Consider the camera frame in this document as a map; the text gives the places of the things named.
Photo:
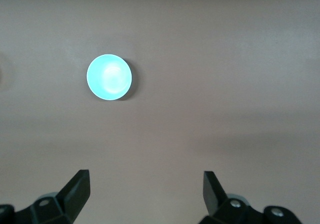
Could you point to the light blue bowl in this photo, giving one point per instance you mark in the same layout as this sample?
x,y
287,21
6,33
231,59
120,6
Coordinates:
x,y
109,78

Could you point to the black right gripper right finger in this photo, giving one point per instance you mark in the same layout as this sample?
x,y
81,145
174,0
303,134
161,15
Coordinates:
x,y
212,194

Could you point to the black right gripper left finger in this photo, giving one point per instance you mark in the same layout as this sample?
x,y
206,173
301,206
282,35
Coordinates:
x,y
75,193

